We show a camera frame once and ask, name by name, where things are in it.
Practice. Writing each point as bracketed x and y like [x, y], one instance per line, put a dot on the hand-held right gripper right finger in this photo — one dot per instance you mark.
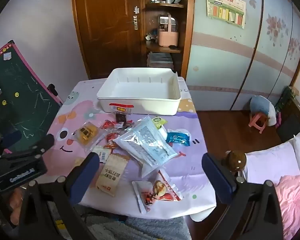
[217, 177]

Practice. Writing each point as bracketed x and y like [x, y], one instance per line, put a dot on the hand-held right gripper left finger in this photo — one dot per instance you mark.
[85, 177]

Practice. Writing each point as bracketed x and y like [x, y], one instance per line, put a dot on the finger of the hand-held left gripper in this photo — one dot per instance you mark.
[40, 143]
[11, 138]

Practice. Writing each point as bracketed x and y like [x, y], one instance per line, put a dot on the beige cracker packet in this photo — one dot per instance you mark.
[112, 177]

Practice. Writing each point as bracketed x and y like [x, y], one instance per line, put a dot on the small white barcode packet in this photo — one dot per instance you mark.
[102, 155]

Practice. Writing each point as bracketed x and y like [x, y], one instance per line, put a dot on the orange cake packet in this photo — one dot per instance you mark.
[86, 132]

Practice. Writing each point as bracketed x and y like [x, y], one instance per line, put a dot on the blue foil snack packet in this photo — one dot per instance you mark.
[177, 138]

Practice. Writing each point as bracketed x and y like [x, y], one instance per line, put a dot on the white red fruit picture packet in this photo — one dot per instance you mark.
[152, 192]

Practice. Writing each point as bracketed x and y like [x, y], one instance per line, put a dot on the large clear printed packet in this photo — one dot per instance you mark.
[145, 145]

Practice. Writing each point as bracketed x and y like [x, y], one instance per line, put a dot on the red label clear snack packet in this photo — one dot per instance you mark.
[121, 108]

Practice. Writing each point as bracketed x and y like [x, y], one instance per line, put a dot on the green snack packet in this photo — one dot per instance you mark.
[158, 121]

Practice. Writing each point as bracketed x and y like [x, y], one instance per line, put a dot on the white plastic bin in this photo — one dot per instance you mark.
[140, 90]

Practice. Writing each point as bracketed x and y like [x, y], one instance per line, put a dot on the person's left hand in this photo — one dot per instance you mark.
[16, 202]

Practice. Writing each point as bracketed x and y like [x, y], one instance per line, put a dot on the cartoon printed tablecloth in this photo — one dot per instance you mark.
[190, 170]

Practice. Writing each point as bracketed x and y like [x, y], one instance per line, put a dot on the black easel knob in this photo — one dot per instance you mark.
[52, 88]

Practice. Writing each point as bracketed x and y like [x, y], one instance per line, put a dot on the pink plastic stool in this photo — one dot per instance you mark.
[258, 121]

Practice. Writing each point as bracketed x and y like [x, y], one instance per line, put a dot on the grey fuzzy cloth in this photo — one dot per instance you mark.
[140, 228]

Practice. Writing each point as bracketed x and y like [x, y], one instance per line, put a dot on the pink blanket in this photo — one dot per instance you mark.
[295, 200]

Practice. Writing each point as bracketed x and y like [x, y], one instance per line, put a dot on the blue white plush cushion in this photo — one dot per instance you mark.
[261, 105]

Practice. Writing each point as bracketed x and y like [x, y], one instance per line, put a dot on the folded cloth stack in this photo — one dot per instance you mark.
[160, 58]

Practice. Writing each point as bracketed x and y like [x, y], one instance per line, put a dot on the pink basket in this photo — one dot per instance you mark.
[167, 38]

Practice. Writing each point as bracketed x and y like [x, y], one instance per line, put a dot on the wooden corner shelf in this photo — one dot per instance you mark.
[188, 30]

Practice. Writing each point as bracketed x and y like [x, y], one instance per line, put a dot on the green chalkboard pink frame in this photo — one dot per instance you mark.
[22, 92]

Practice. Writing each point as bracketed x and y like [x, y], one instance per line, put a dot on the wall calendar poster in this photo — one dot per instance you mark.
[226, 7]

